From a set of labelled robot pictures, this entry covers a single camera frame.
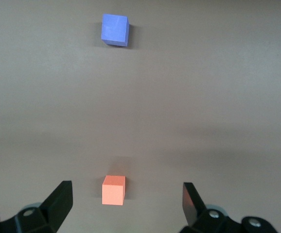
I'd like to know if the purple foam block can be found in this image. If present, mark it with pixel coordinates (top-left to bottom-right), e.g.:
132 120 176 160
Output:
101 14 130 47

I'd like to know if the orange foam block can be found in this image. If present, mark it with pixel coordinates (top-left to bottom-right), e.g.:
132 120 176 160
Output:
101 175 126 206

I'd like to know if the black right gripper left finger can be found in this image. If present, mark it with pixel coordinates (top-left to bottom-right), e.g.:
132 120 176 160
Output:
0 180 73 233

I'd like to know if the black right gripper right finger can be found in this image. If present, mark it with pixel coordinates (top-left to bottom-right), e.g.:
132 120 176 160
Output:
180 182 280 233

